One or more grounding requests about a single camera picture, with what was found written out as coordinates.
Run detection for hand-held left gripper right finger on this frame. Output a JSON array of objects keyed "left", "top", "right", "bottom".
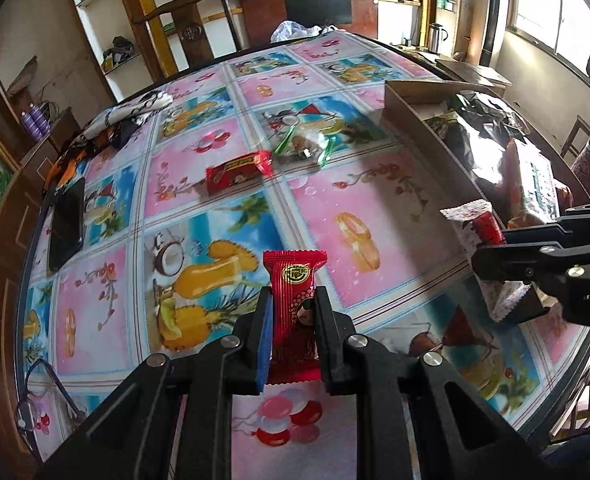
[{"left": 313, "top": 285, "right": 550, "bottom": 480}]

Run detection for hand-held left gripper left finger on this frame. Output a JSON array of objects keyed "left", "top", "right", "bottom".
[{"left": 35, "top": 285, "right": 275, "bottom": 480}]

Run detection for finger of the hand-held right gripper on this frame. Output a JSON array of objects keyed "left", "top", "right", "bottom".
[
  {"left": 471, "top": 241, "right": 590, "bottom": 312},
  {"left": 503, "top": 199, "right": 590, "bottom": 247}
]

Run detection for cracker packet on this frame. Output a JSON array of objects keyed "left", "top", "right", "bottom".
[{"left": 504, "top": 142, "right": 562, "bottom": 227}]

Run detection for red and white snack packet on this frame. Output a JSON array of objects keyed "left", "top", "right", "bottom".
[{"left": 439, "top": 199, "right": 532, "bottom": 324}]

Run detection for red packet with yellow emblem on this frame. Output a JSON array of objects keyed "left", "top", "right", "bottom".
[{"left": 262, "top": 249, "right": 329, "bottom": 387}]

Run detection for silver foil packet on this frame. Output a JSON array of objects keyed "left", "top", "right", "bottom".
[{"left": 454, "top": 92, "right": 532, "bottom": 197}]

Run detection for grey packet with gold top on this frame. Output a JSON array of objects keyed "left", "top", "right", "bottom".
[{"left": 424, "top": 112, "right": 459, "bottom": 139}]

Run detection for cardboard box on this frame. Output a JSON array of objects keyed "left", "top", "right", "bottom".
[{"left": 379, "top": 78, "right": 576, "bottom": 322}]

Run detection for clear packet with green ends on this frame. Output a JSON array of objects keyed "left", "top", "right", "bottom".
[{"left": 273, "top": 127, "right": 344, "bottom": 169}]

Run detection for window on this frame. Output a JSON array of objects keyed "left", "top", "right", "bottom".
[{"left": 504, "top": 0, "right": 590, "bottom": 63}]

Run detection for eyeglasses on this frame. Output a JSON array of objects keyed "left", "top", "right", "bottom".
[{"left": 14, "top": 359, "right": 87, "bottom": 437}]

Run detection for black smartphone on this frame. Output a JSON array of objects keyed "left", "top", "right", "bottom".
[{"left": 47, "top": 177, "right": 87, "bottom": 274}]

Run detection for steel kettle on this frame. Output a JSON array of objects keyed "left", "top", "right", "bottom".
[{"left": 428, "top": 22, "right": 450, "bottom": 54}]

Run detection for patterned black orange scarf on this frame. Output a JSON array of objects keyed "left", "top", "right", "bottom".
[{"left": 44, "top": 89, "right": 174, "bottom": 202}]

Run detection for wooden sideboard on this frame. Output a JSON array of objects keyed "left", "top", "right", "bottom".
[{"left": 0, "top": 107, "right": 82, "bottom": 321}]

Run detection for white plastic bag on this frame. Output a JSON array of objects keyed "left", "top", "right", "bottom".
[{"left": 269, "top": 19, "right": 339, "bottom": 44}]

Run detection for purple bottle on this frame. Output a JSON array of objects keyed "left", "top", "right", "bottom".
[
  {"left": 20, "top": 109, "right": 40, "bottom": 139},
  {"left": 31, "top": 102, "right": 52, "bottom": 134}
]

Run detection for wooden armchair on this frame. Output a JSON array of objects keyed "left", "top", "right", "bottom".
[{"left": 129, "top": 0, "right": 242, "bottom": 82}]

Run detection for dark bundle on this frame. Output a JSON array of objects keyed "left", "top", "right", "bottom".
[{"left": 102, "top": 35, "right": 137, "bottom": 69}]

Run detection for brown wood ornament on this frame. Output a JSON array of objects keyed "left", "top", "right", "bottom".
[{"left": 4, "top": 54, "right": 39, "bottom": 97}]

